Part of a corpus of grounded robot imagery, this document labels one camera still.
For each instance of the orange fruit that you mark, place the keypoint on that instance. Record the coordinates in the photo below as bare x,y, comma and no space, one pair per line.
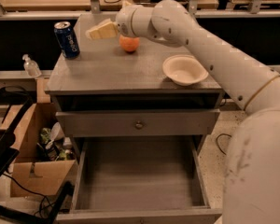
129,44

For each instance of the blue pepsi can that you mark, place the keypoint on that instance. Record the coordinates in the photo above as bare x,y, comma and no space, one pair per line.
67,39

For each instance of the open grey middle drawer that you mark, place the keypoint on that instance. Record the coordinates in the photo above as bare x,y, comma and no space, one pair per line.
140,180

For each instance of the grey wooden drawer cabinet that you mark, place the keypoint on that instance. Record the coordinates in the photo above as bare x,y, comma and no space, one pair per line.
105,78

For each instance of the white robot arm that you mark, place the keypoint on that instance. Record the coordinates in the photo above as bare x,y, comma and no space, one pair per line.
252,175

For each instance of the closed grey top drawer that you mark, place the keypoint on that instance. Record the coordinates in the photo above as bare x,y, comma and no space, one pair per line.
115,124

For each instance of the black chair frame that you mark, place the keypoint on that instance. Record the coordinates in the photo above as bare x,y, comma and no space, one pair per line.
8,154

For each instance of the clear sanitizer pump bottle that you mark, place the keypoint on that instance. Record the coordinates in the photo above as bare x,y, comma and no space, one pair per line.
31,67

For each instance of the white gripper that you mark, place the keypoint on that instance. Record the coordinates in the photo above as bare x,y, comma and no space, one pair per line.
123,21

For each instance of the open cardboard box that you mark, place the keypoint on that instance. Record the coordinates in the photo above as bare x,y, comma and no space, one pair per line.
33,168

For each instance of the white paper bowl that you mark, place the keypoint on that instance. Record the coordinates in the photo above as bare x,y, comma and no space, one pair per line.
184,70

